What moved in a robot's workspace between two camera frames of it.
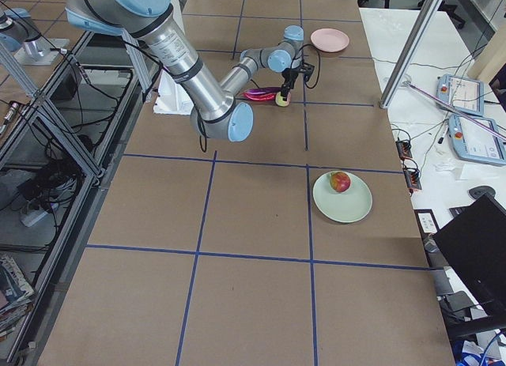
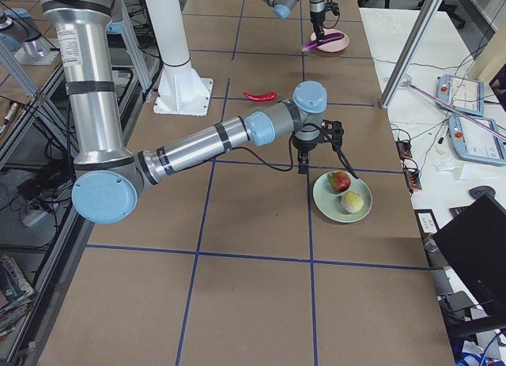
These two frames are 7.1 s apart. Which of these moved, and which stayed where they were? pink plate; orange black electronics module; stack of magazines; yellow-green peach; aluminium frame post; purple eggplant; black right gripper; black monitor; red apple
Moved: black right gripper; purple eggplant; yellow-green peach
Stayed: black monitor; aluminium frame post; red apple; orange black electronics module; pink plate; stack of magazines
